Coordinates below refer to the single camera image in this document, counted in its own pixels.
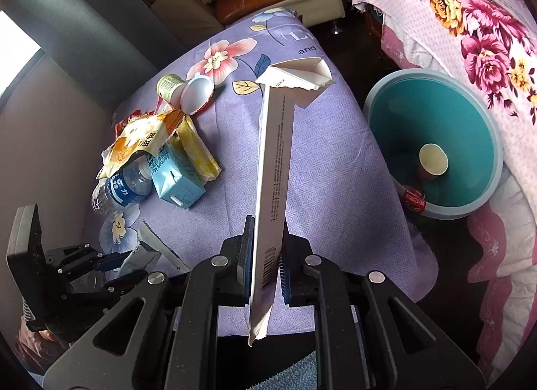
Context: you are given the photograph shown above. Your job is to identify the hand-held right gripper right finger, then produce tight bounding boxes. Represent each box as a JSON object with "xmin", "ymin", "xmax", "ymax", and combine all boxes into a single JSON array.
[{"xmin": 279, "ymin": 234, "xmax": 487, "ymax": 390}]

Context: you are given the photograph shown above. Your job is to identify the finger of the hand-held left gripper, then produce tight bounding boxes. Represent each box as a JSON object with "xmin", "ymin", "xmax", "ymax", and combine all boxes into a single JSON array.
[
  {"xmin": 46, "ymin": 243, "xmax": 135, "ymax": 277},
  {"xmin": 67, "ymin": 271, "xmax": 149, "ymax": 315}
]

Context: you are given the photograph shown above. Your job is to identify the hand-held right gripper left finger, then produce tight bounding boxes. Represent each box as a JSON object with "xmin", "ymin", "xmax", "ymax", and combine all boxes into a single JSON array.
[{"xmin": 42, "ymin": 215, "xmax": 256, "ymax": 390}]

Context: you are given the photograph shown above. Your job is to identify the silver foil wrapper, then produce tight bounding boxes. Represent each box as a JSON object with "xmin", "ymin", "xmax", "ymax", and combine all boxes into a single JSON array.
[{"xmin": 119, "ymin": 222, "xmax": 191, "ymax": 286}]

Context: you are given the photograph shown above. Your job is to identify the long white paper carton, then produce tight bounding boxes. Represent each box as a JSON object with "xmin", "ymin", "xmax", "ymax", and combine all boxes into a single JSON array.
[{"xmin": 247, "ymin": 58, "xmax": 336, "ymax": 348}]

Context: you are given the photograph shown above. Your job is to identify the white red round lid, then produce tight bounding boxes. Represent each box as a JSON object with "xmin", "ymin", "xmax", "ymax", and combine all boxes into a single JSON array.
[{"xmin": 180, "ymin": 73, "xmax": 214, "ymax": 115}]

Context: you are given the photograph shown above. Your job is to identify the teal plastic basin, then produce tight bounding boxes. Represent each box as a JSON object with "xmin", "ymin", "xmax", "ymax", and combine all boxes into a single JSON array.
[{"xmin": 362, "ymin": 69, "xmax": 503, "ymax": 220}]

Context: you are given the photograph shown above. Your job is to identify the clear plastic water bottle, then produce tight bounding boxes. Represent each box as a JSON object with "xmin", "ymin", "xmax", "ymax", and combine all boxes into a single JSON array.
[{"xmin": 92, "ymin": 159, "xmax": 156, "ymax": 211}]

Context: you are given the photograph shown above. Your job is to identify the blue towel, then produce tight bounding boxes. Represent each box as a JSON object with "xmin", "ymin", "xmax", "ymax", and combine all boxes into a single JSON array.
[{"xmin": 247, "ymin": 350, "xmax": 320, "ymax": 390}]

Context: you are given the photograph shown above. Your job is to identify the light blue drink carton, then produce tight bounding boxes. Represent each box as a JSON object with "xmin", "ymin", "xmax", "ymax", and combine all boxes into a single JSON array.
[{"xmin": 150, "ymin": 145, "xmax": 207, "ymax": 209}]

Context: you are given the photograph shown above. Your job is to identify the yellow snack wrapper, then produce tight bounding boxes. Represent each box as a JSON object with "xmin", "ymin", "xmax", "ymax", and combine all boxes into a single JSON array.
[{"xmin": 168, "ymin": 115, "xmax": 222, "ymax": 183}]

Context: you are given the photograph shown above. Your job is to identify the purple floral table cloth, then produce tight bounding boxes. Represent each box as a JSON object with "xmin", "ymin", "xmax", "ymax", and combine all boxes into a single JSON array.
[{"xmin": 90, "ymin": 8, "xmax": 439, "ymax": 338}]

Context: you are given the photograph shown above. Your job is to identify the orange white snack bag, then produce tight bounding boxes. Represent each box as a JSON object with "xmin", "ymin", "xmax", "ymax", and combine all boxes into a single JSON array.
[{"xmin": 103, "ymin": 108, "xmax": 185, "ymax": 179}]

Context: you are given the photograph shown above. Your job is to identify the orange chocolate cake packet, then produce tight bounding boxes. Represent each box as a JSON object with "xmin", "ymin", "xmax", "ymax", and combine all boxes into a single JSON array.
[{"xmin": 112, "ymin": 108, "xmax": 145, "ymax": 139}]

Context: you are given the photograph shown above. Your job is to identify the red crushed can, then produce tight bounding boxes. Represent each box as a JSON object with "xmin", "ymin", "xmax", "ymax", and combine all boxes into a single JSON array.
[{"xmin": 400, "ymin": 186, "xmax": 428, "ymax": 212}]

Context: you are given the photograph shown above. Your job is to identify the green white supplement bottle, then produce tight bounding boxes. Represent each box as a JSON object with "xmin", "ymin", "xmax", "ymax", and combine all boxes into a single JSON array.
[{"xmin": 156, "ymin": 74, "xmax": 187, "ymax": 105}]

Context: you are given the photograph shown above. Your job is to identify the paper cup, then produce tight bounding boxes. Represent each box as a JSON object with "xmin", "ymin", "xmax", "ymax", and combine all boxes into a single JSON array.
[{"xmin": 415, "ymin": 144, "xmax": 449, "ymax": 183}]

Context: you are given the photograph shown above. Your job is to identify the pink floral blanket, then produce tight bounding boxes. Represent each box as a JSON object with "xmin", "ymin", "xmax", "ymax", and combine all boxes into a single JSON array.
[{"xmin": 352, "ymin": 0, "xmax": 537, "ymax": 378}]

